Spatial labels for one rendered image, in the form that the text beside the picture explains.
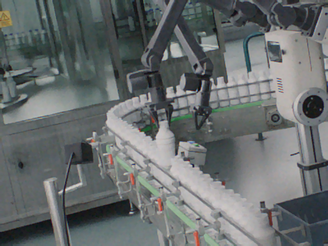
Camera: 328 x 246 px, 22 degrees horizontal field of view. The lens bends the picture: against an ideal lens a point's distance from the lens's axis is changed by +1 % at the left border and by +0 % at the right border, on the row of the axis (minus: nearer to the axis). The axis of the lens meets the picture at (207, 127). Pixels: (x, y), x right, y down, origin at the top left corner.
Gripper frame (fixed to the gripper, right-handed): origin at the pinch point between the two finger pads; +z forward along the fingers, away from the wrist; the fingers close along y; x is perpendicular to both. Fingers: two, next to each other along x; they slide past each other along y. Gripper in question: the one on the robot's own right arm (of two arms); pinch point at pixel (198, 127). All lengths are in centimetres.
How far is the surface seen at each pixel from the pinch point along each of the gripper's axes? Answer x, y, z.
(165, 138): -21.6, 30.9, 2.5
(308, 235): 18, 79, 23
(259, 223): -19, 124, 11
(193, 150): -1.8, 3.9, 9.0
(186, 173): -18, 53, 11
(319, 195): 34, 51, 14
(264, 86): 74, -121, -16
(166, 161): -19.7, 30.1, 11.0
